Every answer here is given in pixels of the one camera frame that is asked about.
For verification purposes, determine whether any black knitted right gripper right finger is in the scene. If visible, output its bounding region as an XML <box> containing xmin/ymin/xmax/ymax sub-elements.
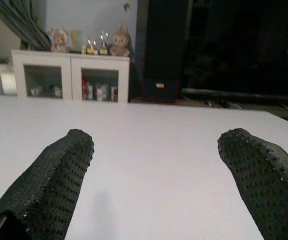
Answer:
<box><xmin>217</xmin><ymin>127</ymin><xmax>288</xmax><ymax>240</ymax></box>

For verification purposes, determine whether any black knitted right gripper left finger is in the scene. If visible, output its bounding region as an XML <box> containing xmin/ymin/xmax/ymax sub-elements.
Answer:
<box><xmin>0</xmin><ymin>128</ymin><xmax>95</xmax><ymax>240</ymax></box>

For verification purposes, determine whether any red bottle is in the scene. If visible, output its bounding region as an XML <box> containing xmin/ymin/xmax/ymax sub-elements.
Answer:
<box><xmin>81</xmin><ymin>74</ymin><xmax>88</xmax><ymax>100</ymax></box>

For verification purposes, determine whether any long grey bar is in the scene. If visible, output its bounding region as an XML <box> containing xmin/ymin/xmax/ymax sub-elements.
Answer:
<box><xmin>181</xmin><ymin>87</ymin><xmax>267</xmax><ymax>100</ymax></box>

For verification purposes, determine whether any white paper box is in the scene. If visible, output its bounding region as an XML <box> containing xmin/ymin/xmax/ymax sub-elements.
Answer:
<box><xmin>0</xmin><ymin>72</ymin><xmax>17</xmax><ymax>95</ymax></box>

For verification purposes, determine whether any white glass door cabinet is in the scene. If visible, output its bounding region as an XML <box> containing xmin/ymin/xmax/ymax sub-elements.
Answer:
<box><xmin>10</xmin><ymin>49</ymin><xmax>131</xmax><ymax>104</ymax></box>

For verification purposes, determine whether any small gold trophy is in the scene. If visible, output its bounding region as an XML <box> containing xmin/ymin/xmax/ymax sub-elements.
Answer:
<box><xmin>86</xmin><ymin>39</ymin><xmax>99</xmax><ymax>55</ymax></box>

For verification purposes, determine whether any brown teddy bear plush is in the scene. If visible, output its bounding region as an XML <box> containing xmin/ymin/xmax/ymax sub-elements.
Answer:
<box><xmin>49</xmin><ymin>28</ymin><xmax>69</xmax><ymax>53</ymax></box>

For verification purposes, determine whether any yellow ornament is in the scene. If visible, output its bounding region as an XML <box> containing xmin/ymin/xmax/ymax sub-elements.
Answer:
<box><xmin>70</xmin><ymin>29</ymin><xmax>82</xmax><ymax>51</ymax></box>

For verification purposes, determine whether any beige rabbit plush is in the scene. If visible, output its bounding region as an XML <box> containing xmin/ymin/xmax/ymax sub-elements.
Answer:
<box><xmin>109</xmin><ymin>24</ymin><xmax>131</xmax><ymax>57</ymax></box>

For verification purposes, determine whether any tall black floor speaker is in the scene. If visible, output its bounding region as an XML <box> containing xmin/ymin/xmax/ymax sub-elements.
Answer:
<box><xmin>141</xmin><ymin>0</ymin><xmax>190</xmax><ymax>104</ymax></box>

